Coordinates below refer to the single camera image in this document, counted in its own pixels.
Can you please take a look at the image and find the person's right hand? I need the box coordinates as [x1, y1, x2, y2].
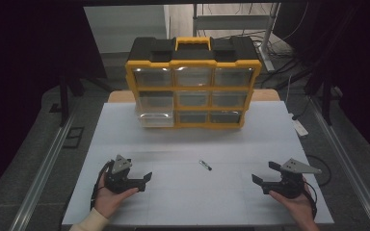
[268, 178, 316, 226]

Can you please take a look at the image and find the bundle of black floor cables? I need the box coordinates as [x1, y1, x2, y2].
[250, 30, 316, 92]

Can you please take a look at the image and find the black stand leg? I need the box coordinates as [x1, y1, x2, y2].
[303, 71, 345, 127]
[48, 71, 86, 128]

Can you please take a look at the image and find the small screw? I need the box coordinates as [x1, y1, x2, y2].
[198, 159, 213, 171]

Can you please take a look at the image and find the yellow black drawer organizer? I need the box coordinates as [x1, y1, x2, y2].
[124, 36, 263, 130]

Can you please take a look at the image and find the clear plastic drawer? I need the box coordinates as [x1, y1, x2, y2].
[136, 90, 176, 129]

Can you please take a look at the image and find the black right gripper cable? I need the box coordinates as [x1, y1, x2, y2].
[303, 154, 333, 219]

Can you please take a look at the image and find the thin white cable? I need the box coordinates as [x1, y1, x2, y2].
[285, 74, 294, 114]

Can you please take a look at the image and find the grey metal stand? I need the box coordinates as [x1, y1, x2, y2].
[192, 2, 282, 73]

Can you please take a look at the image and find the aluminium floor rail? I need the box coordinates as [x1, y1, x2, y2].
[307, 95, 370, 231]
[9, 109, 80, 231]

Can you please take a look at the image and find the white table mat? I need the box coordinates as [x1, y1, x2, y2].
[61, 100, 335, 226]

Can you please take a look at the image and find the set of clear organizer drawers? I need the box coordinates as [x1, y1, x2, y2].
[132, 66, 255, 125]

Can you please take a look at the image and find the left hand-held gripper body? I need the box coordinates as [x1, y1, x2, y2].
[103, 154, 146, 194]

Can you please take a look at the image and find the black floor frame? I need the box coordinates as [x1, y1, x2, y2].
[62, 126, 86, 150]

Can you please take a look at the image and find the wooden table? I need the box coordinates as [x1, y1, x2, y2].
[107, 89, 281, 104]

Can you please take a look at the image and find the white power strip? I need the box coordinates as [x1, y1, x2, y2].
[289, 112, 310, 138]

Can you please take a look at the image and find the person's left hand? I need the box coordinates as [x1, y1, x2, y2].
[93, 173, 140, 219]

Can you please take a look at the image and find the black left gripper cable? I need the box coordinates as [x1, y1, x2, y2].
[90, 161, 114, 212]

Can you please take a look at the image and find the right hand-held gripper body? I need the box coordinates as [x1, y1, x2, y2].
[261, 157, 323, 199]

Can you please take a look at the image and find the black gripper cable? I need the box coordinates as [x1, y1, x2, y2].
[303, 154, 333, 219]
[90, 161, 114, 212]

